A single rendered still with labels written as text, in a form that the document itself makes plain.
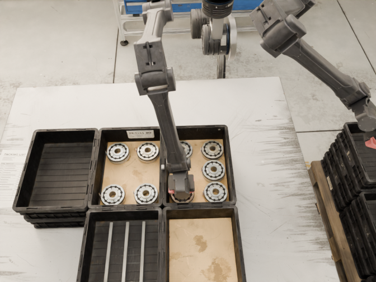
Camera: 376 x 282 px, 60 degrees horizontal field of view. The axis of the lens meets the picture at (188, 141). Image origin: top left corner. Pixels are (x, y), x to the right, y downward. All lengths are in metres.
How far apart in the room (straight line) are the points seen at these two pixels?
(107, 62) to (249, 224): 2.21
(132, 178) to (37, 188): 0.43
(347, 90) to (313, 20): 2.76
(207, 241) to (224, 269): 0.12
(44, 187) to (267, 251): 1.03
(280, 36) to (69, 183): 1.09
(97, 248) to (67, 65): 2.23
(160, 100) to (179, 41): 2.46
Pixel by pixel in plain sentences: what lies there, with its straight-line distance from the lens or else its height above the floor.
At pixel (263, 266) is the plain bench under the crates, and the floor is 0.70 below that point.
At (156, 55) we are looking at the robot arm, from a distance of 0.92.
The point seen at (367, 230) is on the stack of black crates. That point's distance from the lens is 2.09.
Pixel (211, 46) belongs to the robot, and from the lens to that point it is 1.57.
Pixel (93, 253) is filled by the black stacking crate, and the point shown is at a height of 0.83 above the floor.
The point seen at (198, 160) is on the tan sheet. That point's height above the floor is 0.83.
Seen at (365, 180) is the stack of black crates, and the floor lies 0.58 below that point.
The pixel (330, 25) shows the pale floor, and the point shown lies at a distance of 3.89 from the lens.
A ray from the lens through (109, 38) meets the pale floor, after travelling 3.54.
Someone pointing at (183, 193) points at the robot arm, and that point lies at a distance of 1.21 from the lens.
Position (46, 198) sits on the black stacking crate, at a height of 0.83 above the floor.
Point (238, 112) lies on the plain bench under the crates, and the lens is 1.90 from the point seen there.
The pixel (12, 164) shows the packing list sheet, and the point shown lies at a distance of 1.90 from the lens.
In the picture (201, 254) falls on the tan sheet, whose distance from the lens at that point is 1.38.
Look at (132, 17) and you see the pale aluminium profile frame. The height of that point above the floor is 0.30.
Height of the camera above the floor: 2.16
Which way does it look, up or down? 56 degrees down
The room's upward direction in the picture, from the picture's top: straight up
